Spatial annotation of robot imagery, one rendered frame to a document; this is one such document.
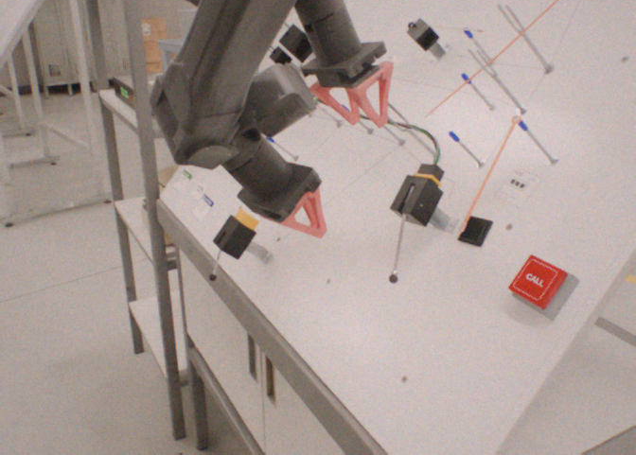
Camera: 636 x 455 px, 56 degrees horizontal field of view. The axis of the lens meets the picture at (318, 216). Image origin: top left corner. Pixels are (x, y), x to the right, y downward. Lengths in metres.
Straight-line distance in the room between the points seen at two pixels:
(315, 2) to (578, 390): 0.75
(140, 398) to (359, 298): 1.53
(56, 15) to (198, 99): 7.45
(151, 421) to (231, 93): 1.82
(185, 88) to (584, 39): 0.63
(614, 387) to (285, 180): 0.69
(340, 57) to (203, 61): 0.28
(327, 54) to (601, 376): 0.73
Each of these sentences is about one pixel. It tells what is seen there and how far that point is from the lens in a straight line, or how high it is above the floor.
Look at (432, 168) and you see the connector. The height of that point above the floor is 1.18.
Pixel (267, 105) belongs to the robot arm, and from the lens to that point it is 0.60.
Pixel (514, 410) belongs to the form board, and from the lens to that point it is 0.74.
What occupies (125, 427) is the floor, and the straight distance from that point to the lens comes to 2.26.
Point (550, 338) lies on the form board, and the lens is 0.75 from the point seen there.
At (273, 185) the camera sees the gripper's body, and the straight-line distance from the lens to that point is 0.67.
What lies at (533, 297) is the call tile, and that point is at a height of 1.09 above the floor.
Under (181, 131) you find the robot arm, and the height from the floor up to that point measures 1.30.
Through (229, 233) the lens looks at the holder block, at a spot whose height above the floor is 1.00.
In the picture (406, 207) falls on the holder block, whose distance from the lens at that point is 0.82.
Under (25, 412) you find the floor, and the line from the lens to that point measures 2.44.
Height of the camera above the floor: 1.44
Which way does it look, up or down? 22 degrees down
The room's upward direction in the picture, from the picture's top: straight up
